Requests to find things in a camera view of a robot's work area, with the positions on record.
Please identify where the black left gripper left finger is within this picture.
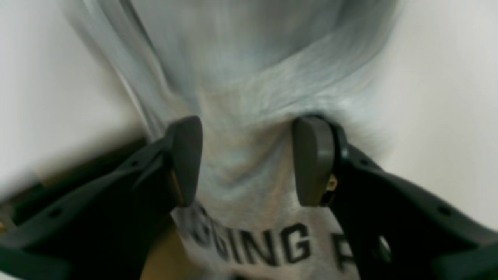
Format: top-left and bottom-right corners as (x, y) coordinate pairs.
(0, 116), (203, 280)

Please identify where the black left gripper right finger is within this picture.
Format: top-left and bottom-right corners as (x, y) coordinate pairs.
(292, 116), (498, 280)

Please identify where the grey T-shirt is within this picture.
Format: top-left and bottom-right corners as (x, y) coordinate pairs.
(62, 0), (400, 280)

